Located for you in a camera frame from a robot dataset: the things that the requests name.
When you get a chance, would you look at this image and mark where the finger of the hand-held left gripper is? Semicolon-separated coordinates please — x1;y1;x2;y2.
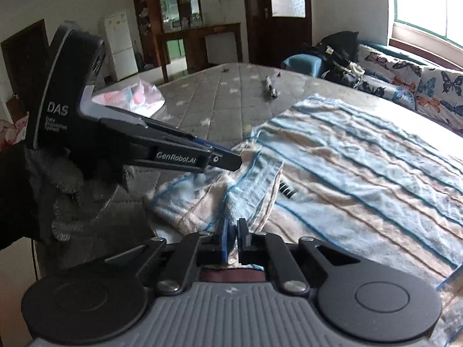
153;145;243;172
144;117;231;153

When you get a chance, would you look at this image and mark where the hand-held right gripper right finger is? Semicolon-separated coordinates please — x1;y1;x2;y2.
236;218;363;294

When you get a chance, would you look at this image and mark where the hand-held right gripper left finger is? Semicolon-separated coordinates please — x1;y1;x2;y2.
104;218;232;294

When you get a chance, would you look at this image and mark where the blue beige striped garment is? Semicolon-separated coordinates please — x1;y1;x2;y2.
145;93;463;290

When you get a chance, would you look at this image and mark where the person's left hand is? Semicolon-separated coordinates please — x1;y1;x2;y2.
25;148;120;246

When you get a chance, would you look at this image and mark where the red floral fabric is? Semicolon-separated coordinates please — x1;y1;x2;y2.
0;111;30;149

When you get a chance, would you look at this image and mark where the pink white plastic bag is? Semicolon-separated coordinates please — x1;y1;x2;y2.
92;81;166;115

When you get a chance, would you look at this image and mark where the dark wooden wardrobe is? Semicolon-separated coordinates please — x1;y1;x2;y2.
0;19;50;80

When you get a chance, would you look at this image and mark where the white refrigerator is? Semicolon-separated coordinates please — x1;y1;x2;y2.
103;10;139;81

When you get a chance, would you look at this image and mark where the wooden desk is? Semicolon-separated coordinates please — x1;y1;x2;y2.
155;22;243;82

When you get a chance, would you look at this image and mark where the wooden shelf cabinet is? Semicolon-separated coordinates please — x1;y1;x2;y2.
132;0;204;68

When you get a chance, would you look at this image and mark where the blue sofa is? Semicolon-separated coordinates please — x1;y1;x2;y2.
281;41;463;79

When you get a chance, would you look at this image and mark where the dark wooden glass door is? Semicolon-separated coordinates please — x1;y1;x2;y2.
242;0;313;69

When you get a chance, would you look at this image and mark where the black bag on sofa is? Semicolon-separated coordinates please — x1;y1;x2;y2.
321;56;367;88

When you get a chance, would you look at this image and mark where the butterfly print blanket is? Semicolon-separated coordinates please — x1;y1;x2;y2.
356;45;463;133

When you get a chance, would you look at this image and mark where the large window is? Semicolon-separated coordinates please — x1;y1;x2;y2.
392;0;463;50

